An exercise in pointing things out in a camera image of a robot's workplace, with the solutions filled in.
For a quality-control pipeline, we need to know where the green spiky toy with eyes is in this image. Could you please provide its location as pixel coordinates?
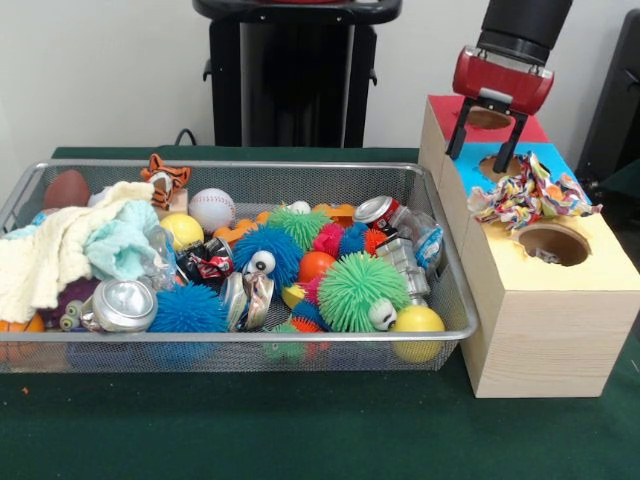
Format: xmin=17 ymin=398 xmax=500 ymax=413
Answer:
xmin=266 ymin=202 xmax=335 ymax=251

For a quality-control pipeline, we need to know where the blue spiky ball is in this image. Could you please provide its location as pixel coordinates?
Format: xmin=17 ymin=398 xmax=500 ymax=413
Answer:
xmin=147 ymin=282 xmax=231 ymax=335
xmin=232 ymin=224 xmax=305 ymax=292

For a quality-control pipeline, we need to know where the green spiky ball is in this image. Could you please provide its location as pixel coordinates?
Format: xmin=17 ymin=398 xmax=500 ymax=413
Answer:
xmin=317 ymin=251 xmax=412 ymax=334

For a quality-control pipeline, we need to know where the cream knitted cloth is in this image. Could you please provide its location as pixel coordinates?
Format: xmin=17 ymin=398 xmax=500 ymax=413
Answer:
xmin=0 ymin=180 xmax=157 ymax=324

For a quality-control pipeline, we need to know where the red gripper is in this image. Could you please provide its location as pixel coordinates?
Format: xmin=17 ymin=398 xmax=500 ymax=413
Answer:
xmin=444 ymin=44 xmax=556 ymax=174

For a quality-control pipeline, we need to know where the dark green table cloth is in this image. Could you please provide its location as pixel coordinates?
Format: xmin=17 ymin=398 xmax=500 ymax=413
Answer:
xmin=597 ymin=162 xmax=640 ymax=229
xmin=0 ymin=145 xmax=640 ymax=480

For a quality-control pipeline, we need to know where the white baseball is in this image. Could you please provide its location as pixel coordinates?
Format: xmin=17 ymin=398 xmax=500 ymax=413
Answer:
xmin=188 ymin=187 xmax=237 ymax=234

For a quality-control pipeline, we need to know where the yellow ball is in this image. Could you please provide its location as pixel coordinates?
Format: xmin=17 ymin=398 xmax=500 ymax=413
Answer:
xmin=388 ymin=304 xmax=447 ymax=362

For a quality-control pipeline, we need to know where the wooden box with three holes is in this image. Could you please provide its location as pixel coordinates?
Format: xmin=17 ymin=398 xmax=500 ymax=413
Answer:
xmin=418 ymin=93 xmax=640 ymax=399

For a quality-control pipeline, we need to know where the crushed silver can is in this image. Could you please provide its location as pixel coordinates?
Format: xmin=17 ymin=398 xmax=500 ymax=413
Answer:
xmin=79 ymin=278 xmax=159 ymax=334

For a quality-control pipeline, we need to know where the tiger plush toy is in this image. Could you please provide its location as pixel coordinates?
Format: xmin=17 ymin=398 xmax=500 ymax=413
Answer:
xmin=139 ymin=153 xmax=193 ymax=211

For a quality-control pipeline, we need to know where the mint green cloth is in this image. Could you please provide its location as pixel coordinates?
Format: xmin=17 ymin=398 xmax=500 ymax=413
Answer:
xmin=82 ymin=199 xmax=167 ymax=282

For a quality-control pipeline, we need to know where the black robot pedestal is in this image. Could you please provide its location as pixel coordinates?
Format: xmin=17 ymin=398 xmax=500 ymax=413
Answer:
xmin=192 ymin=0 xmax=404 ymax=149

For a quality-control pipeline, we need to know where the silver mesh bin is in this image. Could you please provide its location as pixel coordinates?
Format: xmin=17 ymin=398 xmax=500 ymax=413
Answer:
xmin=0 ymin=158 xmax=481 ymax=375

